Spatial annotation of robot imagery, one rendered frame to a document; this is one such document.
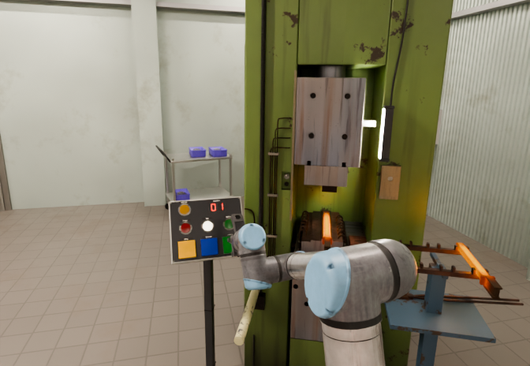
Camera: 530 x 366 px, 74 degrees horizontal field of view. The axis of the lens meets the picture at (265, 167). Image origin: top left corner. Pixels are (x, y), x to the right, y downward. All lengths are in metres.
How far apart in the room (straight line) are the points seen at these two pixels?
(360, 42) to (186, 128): 3.88
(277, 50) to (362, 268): 1.29
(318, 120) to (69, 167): 4.47
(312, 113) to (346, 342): 1.11
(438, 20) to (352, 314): 1.44
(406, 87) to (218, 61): 3.85
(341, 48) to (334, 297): 1.31
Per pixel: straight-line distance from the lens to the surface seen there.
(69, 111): 5.49
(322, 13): 1.78
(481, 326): 1.84
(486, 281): 1.61
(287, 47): 1.77
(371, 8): 1.80
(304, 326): 1.95
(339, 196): 2.19
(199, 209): 1.67
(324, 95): 1.61
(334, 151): 1.64
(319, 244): 1.78
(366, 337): 0.71
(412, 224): 1.93
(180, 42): 5.31
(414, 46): 1.80
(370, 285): 0.68
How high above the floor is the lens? 1.72
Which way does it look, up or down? 13 degrees down
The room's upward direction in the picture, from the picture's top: 1 degrees clockwise
